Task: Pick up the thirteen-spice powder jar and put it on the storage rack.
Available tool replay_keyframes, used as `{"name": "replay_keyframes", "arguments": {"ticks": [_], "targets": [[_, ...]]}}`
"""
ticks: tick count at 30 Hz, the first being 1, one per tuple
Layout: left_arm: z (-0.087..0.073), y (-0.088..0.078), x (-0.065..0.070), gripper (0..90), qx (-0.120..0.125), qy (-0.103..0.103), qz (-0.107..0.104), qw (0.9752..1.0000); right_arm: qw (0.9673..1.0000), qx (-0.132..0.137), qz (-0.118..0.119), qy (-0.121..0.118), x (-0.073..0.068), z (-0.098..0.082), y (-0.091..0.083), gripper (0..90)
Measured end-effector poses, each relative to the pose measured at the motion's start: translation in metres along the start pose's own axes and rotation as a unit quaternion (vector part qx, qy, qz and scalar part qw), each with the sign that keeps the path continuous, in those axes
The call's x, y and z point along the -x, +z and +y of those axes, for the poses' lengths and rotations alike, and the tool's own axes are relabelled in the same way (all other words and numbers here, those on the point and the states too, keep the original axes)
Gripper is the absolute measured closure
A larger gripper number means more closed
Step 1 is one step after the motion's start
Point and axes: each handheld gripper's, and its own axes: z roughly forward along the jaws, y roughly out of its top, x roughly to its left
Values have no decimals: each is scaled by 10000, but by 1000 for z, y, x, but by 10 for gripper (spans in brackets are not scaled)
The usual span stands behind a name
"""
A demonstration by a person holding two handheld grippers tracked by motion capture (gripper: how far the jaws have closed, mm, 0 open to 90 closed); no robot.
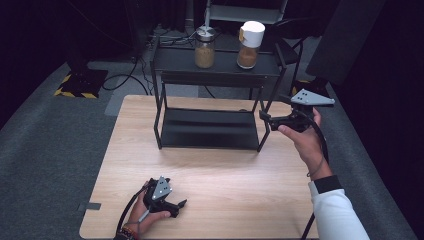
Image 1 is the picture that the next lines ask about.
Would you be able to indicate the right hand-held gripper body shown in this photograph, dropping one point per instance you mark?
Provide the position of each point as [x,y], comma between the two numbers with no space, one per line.
[300,121]

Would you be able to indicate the black yellow striped floor base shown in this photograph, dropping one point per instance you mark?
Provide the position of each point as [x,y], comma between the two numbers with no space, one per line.
[81,83]

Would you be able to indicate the person's left hand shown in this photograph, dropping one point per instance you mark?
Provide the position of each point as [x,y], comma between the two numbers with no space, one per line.
[138,216]

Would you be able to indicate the grey seat chair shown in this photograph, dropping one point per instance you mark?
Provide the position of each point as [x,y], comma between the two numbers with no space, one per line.
[246,13]

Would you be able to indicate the silver lid glass spice jar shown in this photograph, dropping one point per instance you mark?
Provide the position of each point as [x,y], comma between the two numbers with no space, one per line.
[204,55]

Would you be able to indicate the dark grey panel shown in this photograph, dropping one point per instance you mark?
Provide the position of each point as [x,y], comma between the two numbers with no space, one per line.
[343,36]

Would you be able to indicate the grey floor tape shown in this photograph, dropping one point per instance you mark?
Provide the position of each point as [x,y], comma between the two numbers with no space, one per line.
[90,206]

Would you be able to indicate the person's right hand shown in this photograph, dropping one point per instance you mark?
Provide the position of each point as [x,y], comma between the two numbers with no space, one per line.
[310,146]

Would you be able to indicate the black table leg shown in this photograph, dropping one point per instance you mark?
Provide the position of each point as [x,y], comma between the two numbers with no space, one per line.
[308,226]

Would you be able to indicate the black metal shelf rack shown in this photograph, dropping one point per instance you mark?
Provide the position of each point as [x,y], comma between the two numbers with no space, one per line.
[224,61]

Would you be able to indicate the white lid glass spice jar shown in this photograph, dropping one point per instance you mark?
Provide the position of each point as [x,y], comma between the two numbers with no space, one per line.
[250,36]

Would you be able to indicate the black chair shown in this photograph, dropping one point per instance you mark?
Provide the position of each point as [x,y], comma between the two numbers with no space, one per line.
[288,50]

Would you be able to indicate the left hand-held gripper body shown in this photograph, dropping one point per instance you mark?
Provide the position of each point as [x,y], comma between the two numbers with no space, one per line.
[160,196]

